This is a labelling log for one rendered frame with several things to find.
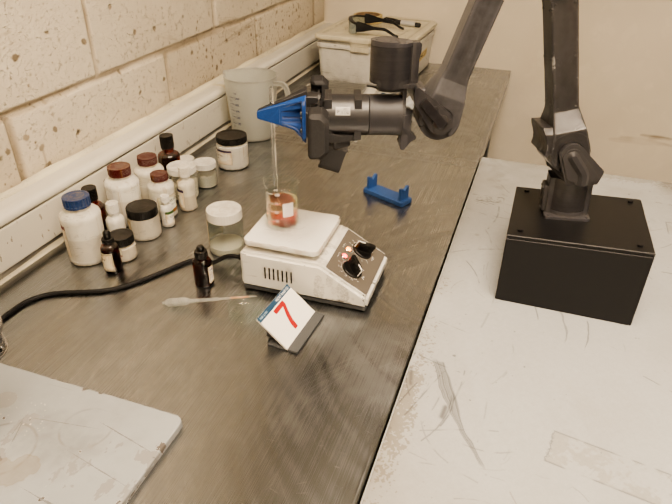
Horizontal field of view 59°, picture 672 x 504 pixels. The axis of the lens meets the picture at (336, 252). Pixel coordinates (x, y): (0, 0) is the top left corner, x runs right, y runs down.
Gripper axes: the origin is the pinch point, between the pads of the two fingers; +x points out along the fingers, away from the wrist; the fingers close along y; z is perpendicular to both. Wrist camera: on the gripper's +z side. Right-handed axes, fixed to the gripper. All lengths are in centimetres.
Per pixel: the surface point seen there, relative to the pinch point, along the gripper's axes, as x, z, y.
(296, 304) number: -2.1, 23.8, -12.9
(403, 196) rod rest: -21.4, 24.4, 22.7
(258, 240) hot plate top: 3.7, 17.2, -6.0
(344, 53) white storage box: -12, 17, 105
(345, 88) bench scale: -12, 22, 85
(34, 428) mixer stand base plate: 27, 25, -35
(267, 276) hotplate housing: 2.5, 22.6, -7.5
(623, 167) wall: -110, 56, 108
